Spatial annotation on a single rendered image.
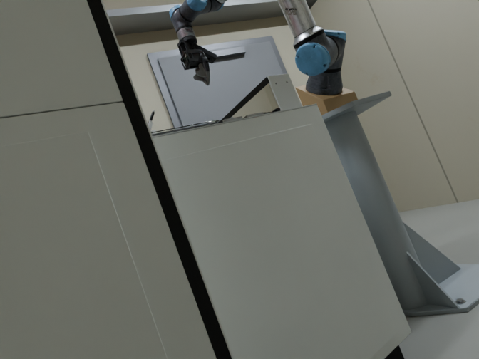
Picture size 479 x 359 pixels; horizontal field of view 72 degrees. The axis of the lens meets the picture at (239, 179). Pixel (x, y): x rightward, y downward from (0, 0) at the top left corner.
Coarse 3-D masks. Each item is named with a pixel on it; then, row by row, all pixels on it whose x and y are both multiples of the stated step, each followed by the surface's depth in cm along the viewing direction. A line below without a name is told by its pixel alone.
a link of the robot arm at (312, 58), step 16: (288, 0) 111; (304, 0) 112; (288, 16) 114; (304, 16) 112; (304, 32) 114; (320, 32) 113; (304, 48) 114; (320, 48) 111; (336, 48) 120; (304, 64) 117; (320, 64) 114
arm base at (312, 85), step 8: (328, 72) 129; (336, 72) 130; (312, 80) 133; (320, 80) 131; (328, 80) 130; (336, 80) 131; (312, 88) 134; (320, 88) 132; (328, 88) 132; (336, 88) 132
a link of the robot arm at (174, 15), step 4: (172, 8) 141; (176, 8) 140; (172, 12) 140; (176, 12) 140; (172, 16) 141; (176, 16) 140; (180, 16) 138; (172, 20) 142; (176, 20) 140; (180, 20) 139; (184, 20) 139; (176, 24) 141; (180, 24) 140; (184, 24) 140; (188, 24) 140; (176, 28) 141; (180, 28) 140; (176, 32) 142
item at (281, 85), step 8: (272, 80) 105; (280, 80) 107; (288, 80) 108; (272, 88) 104; (280, 88) 106; (288, 88) 107; (280, 96) 105; (288, 96) 106; (296, 96) 108; (280, 104) 104; (288, 104) 105; (296, 104) 107
